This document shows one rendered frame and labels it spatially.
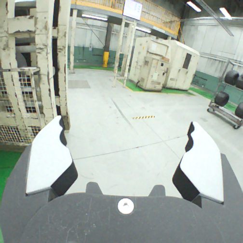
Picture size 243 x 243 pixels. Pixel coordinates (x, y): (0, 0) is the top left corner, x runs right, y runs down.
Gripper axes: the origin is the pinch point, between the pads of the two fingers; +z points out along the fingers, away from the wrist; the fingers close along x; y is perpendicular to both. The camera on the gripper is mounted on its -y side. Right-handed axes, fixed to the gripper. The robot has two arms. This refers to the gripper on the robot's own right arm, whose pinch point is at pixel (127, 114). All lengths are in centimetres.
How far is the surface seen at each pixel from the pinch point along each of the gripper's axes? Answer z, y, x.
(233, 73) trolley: 315, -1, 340
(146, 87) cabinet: 412, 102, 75
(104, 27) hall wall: 976, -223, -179
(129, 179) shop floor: 56, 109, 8
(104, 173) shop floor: 58, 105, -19
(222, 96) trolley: 314, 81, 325
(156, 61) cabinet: 419, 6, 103
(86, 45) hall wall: 920, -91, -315
